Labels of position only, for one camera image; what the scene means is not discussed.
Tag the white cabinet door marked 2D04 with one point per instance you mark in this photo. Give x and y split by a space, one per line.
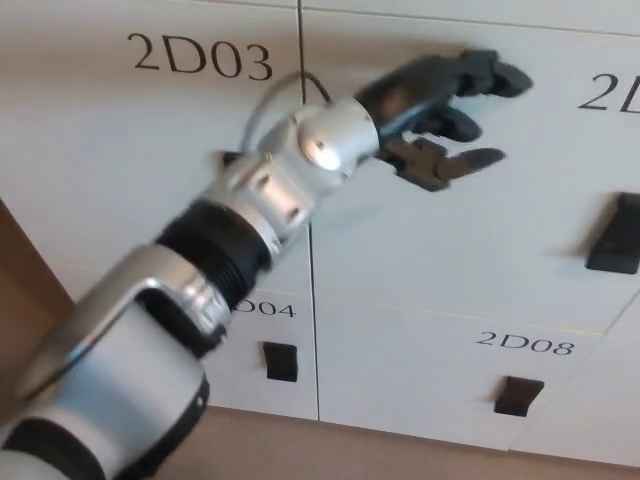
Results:
290 395

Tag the white unmarked cabinet door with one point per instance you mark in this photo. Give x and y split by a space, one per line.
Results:
600 390
400 6

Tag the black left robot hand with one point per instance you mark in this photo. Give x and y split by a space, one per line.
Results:
420 90

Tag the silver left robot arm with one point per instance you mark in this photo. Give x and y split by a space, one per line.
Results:
150 270

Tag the white cabinet door black latch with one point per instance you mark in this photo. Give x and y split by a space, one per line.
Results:
450 240

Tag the white cabinet door marked 2D03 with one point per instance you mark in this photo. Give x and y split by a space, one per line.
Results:
100 125

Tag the large black door latch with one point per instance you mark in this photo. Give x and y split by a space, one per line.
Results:
612 240

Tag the white cabinet door marked 2D08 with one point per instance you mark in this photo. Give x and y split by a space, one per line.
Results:
400 375

